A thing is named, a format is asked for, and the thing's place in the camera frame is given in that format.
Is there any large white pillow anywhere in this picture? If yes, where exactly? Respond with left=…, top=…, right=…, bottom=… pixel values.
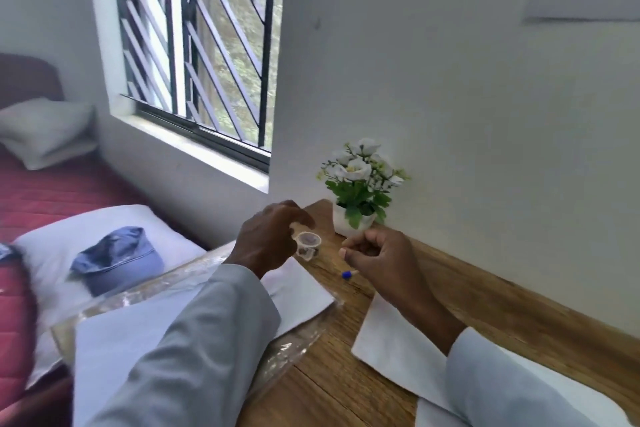
left=11, top=205, right=209, bottom=388

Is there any potted white flower plant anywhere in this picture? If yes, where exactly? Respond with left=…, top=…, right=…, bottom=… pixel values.
left=315, top=137, right=412, bottom=238

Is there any plastic-wrapped white envelope pack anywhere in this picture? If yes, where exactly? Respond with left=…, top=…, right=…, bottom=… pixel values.
left=49, top=240, right=346, bottom=427

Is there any bed with red cover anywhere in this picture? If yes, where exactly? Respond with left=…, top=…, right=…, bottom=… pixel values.
left=0, top=52, right=211, bottom=427

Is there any long white envelope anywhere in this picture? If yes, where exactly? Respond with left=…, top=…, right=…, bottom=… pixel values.
left=351, top=291, right=633, bottom=427

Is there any person's left hand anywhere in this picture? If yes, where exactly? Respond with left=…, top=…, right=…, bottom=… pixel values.
left=222, top=199, right=317, bottom=278

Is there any person's left forearm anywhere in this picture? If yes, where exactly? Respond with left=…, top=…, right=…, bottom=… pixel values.
left=87, top=264, right=281, bottom=427

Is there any blue denim cap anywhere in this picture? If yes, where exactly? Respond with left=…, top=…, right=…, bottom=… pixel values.
left=69, top=226, right=166, bottom=298

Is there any white window sill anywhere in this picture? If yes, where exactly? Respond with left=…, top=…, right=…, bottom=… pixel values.
left=107, top=96, right=271, bottom=194

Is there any black framed window with grille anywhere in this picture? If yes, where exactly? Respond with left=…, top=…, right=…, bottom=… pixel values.
left=112, top=0, right=289, bottom=173

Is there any person's right forearm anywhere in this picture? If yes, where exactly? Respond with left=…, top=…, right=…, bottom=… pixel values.
left=395, top=286, right=636, bottom=427

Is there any person's right hand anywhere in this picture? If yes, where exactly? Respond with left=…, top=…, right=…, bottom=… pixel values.
left=338, top=225, right=427, bottom=311

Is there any grey white pillow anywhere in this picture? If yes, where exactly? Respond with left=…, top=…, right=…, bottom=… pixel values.
left=0, top=97, right=99, bottom=171

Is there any patterned tape roll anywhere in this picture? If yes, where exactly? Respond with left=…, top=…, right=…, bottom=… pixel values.
left=289, top=221, right=323, bottom=262

